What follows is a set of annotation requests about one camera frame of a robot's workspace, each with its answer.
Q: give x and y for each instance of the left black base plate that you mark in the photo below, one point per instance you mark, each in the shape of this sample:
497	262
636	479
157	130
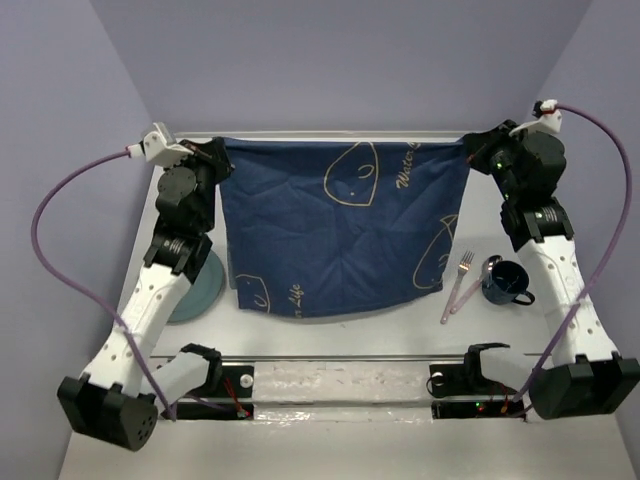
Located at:
229	399

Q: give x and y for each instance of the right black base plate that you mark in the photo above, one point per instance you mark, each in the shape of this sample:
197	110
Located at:
475	400

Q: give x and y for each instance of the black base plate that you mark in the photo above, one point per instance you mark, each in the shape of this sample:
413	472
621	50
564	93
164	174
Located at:
229	399
475	400

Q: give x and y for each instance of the blue embroidered cloth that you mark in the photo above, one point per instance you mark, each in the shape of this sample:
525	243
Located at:
317	229

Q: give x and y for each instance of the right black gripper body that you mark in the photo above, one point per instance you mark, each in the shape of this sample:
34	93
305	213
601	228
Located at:
499	155

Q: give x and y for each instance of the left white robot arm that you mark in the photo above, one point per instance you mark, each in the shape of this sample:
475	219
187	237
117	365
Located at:
118	398

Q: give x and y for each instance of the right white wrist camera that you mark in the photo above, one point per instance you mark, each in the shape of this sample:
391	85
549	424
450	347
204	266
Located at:
548	119

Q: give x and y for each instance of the pink handled fork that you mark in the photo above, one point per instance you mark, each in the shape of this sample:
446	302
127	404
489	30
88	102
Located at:
462	269

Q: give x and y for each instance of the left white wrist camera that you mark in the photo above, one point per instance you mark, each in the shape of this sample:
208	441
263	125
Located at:
158	147

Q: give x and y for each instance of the dark blue mug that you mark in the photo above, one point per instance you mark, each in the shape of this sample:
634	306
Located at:
507	283

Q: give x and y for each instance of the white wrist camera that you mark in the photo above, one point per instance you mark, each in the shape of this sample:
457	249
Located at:
548	119
158	147

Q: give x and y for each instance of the teal ceramic plate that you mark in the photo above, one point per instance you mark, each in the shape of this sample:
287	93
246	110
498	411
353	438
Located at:
203	293

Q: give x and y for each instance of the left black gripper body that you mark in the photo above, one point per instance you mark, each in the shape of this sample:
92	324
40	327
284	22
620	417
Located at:
207	170

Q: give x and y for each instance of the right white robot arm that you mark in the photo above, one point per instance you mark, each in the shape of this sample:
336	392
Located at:
580	372

